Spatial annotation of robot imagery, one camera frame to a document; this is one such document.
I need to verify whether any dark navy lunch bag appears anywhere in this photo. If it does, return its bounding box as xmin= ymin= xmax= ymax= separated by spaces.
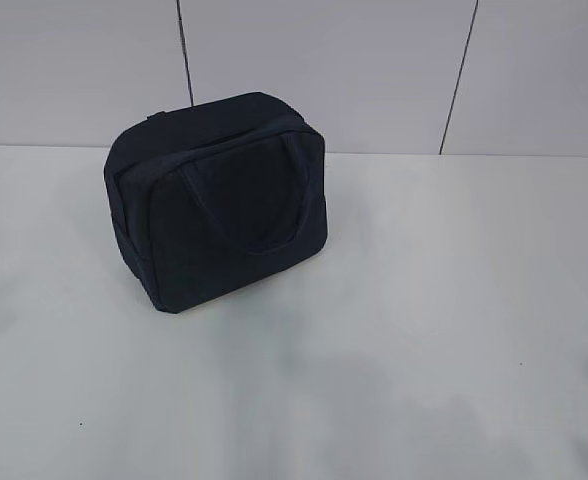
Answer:
xmin=103 ymin=92 xmax=328 ymax=313

